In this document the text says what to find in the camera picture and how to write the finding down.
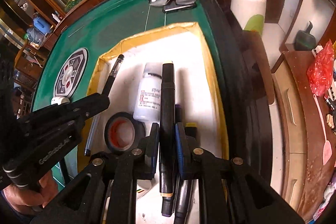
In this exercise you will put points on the clear black gel pen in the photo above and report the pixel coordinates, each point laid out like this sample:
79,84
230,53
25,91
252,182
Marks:
105,93

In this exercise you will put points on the blue water jug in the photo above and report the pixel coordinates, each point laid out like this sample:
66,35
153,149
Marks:
42,25

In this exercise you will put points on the yellow-rimmed white tray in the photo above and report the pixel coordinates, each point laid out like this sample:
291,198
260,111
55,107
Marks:
196,84

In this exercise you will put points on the dark purple marker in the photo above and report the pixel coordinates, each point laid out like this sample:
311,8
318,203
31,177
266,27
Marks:
185,187

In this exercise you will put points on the red plastic bag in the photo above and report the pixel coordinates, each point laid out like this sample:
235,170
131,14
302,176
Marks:
320,72

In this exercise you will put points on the black electrical tape roll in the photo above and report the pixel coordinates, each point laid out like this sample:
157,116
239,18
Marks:
122,133

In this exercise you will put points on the white bottle in tray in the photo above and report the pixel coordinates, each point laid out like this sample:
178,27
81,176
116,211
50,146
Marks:
148,102

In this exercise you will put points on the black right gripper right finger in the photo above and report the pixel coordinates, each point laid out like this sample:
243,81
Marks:
187,161

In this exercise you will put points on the thick black marker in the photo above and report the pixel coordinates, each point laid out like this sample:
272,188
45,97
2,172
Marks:
166,140

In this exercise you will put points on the white green stool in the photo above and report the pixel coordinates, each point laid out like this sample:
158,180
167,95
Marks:
250,14

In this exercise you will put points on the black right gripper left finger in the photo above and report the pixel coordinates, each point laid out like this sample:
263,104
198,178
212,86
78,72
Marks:
151,152

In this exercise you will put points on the wooden side table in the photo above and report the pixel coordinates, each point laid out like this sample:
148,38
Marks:
305,176

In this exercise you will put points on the left human hand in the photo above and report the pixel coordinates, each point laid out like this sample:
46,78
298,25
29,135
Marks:
24,200

